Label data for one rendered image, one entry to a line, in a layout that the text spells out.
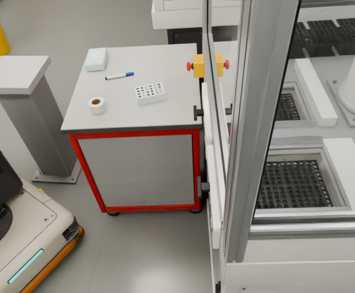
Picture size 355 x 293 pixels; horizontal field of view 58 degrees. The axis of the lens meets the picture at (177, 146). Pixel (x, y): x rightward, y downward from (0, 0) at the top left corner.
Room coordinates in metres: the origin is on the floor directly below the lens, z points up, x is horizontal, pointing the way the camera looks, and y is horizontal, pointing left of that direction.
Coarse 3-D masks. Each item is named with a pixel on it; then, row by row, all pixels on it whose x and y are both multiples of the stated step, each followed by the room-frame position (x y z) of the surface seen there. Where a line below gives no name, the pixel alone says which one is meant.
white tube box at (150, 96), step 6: (150, 84) 1.18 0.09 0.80; (156, 84) 1.17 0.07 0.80; (138, 90) 1.14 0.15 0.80; (144, 90) 1.14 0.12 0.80; (150, 90) 1.13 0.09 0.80; (138, 96) 1.10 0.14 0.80; (150, 96) 1.09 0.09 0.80; (156, 96) 1.10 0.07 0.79; (162, 96) 1.10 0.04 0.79; (138, 102) 1.08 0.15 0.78; (144, 102) 1.09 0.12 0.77; (150, 102) 1.09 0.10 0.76
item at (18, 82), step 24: (0, 72) 1.45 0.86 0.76; (24, 72) 1.43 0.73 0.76; (0, 96) 1.36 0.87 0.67; (24, 96) 1.34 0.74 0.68; (48, 96) 1.48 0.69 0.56; (24, 120) 1.35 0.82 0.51; (48, 120) 1.38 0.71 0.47; (48, 144) 1.34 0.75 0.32; (48, 168) 1.36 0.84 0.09; (72, 168) 1.39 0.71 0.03
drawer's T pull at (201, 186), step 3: (198, 177) 0.56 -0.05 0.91; (198, 180) 0.55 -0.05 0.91; (198, 183) 0.54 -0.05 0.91; (201, 183) 0.54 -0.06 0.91; (204, 183) 0.54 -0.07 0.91; (207, 183) 0.53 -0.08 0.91; (198, 186) 0.53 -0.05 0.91; (201, 186) 0.53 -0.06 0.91; (204, 186) 0.53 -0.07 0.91; (207, 186) 0.52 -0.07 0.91; (198, 189) 0.52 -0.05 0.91; (201, 189) 0.52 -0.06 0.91; (204, 189) 0.52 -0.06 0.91; (207, 189) 0.51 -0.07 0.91; (198, 192) 0.51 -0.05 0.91; (201, 192) 0.50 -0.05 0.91; (198, 195) 0.50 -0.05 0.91; (201, 195) 0.50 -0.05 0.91; (198, 198) 0.49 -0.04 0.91; (201, 198) 0.49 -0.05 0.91
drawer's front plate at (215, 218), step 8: (208, 152) 0.63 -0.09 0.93; (208, 160) 0.60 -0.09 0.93; (208, 168) 0.60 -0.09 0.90; (208, 176) 0.59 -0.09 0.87; (216, 184) 0.52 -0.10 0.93; (216, 192) 0.49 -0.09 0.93; (216, 200) 0.47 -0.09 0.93; (216, 208) 0.44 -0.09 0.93; (216, 216) 0.42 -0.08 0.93; (216, 224) 0.39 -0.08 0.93; (216, 232) 0.38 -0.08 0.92; (216, 240) 0.38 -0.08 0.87; (216, 248) 0.38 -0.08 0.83
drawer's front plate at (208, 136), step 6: (204, 84) 0.97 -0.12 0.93; (204, 90) 0.93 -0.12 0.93; (204, 96) 0.90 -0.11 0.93; (204, 102) 0.86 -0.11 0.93; (204, 108) 0.84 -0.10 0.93; (204, 114) 0.82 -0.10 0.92; (204, 120) 0.82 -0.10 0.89; (210, 126) 0.74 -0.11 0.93; (210, 132) 0.72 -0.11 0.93; (210, 138) 0.69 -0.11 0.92; (210, 144) 0.69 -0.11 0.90
